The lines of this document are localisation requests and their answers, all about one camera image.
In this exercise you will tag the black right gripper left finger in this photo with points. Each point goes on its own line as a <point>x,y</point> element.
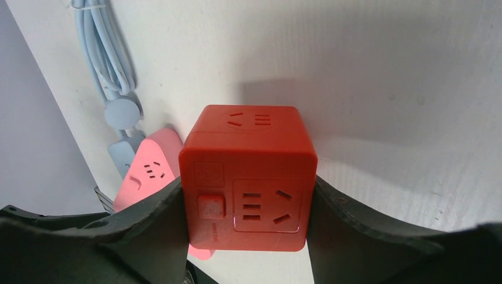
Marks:
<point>144,243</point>

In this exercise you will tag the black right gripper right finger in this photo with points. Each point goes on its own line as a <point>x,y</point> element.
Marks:
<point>349,242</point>

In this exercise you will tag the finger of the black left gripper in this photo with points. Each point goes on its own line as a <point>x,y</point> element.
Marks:
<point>53,223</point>

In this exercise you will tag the pink power strip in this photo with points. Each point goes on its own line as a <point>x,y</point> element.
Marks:
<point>155,165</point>

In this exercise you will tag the red cube socket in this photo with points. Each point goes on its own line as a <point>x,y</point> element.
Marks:
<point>248,174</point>

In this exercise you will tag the light blue power strip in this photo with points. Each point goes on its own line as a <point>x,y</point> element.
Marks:
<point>124,151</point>

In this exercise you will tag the aluminium frame rail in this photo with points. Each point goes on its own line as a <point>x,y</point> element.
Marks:
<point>106,202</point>

